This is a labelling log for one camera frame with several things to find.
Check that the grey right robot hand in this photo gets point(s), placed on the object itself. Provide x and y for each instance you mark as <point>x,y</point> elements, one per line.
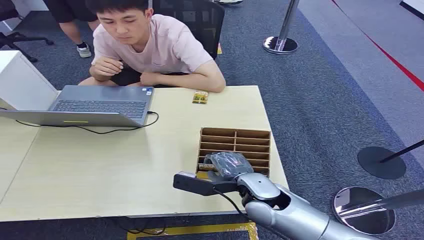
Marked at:
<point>230,164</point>

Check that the person's left forearm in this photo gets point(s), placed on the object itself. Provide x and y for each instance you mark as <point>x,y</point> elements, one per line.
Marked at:
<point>195,81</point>

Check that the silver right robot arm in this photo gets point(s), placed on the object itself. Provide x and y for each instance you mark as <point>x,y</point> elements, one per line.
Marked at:
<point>291,215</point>

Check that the wooden slotted card organizer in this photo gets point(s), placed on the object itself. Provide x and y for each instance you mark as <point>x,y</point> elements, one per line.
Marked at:
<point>245,142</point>

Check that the green yellow card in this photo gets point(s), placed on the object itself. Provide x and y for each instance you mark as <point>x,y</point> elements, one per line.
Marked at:
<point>200,97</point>

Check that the person's left hand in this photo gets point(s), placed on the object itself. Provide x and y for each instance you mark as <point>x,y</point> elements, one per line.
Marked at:
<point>149,79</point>

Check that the person's hand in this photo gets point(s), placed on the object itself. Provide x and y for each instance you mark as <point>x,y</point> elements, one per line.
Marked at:
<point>149,79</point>
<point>107,66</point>

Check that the seated person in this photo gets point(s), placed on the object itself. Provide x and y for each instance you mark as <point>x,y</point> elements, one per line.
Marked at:
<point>165,46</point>

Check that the person's right hand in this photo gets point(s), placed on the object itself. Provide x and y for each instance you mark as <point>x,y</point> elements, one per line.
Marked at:
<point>107,66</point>

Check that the standing person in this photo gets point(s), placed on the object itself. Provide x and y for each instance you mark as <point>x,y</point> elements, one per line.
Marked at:
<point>68,13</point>

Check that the yellow floor tape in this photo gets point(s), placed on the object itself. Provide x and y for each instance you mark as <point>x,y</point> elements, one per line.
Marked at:
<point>198,229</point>

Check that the chrome stanchion with round base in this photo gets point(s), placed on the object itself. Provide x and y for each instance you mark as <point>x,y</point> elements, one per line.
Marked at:
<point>281,41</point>

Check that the chrome stanchion with mirror base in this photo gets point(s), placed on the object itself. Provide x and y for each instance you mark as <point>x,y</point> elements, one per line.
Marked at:
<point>361,212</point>

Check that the grey laptop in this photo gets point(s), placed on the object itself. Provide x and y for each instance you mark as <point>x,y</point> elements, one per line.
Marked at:
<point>99,106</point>

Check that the black mesh office chair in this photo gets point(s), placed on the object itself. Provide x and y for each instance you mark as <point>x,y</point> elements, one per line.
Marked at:
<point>202,20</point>

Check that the black stanchion with flat base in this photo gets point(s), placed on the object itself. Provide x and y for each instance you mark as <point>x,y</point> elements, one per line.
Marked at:
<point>377,164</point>

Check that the white box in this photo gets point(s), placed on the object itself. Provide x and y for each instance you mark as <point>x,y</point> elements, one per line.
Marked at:
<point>23,79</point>

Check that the black office chair with wheels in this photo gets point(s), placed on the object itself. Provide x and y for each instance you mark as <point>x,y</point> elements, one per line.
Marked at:
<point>13,38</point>

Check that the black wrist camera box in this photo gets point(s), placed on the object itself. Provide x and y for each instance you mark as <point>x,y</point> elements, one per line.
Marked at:
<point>195,184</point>

